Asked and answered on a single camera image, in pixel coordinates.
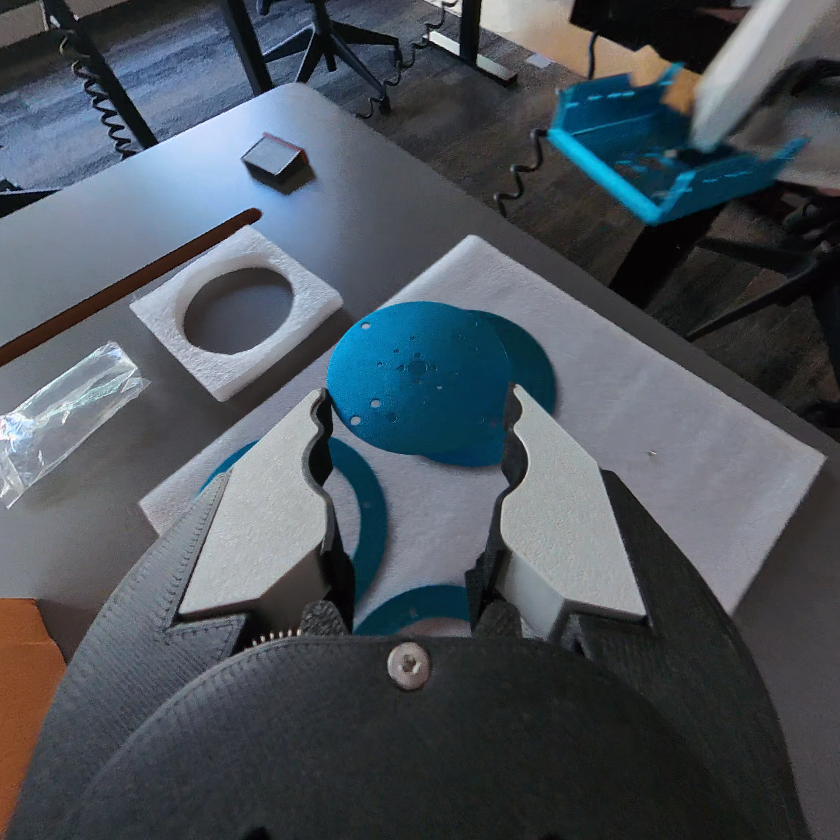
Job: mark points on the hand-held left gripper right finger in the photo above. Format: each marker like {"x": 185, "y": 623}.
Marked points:
{"x": 558, "y": 525}

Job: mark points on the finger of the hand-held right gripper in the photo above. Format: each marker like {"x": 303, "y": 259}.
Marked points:
{"x": 741, "y": 72}

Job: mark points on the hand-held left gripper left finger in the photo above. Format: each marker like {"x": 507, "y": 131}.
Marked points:
{"x": 269, "y": 525}

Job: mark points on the black desk leg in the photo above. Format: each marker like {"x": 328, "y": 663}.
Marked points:
{"x": 469, "y": 26}
{"x": 249, "y": 46}

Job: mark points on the large blue disc rectangular cutout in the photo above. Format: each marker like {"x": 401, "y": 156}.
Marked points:
{"x": 531, "y": 374}

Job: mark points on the small blue perforated disc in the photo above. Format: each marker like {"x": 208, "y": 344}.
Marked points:
{"x": 426, "y": 426}

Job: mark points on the black desk frame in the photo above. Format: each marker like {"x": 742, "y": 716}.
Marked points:
{"x": 623, "y": 26}

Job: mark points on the black office chair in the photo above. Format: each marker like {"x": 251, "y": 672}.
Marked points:
{"x": 321, "y": 39}
{"x": 810, "y": 259}

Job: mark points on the brown wooden stick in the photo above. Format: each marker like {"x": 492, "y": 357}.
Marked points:
{"x": 131, "y": 281}

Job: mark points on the blue square metal bracket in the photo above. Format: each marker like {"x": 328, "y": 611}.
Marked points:
{"x": 610, "y": 124}

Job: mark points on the clear plastic bag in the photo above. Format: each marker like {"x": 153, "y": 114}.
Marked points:
{"x": 65, "y": 407}

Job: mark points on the white foam sheet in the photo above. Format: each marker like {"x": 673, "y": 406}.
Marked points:
{"x": 590, "y": 367}

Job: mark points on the white foam frame round hole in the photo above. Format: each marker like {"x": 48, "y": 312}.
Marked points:
{"x": 223, "y": 377}

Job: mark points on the small black box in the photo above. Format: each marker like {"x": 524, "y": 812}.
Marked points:
{"x": 269, "y": 157}

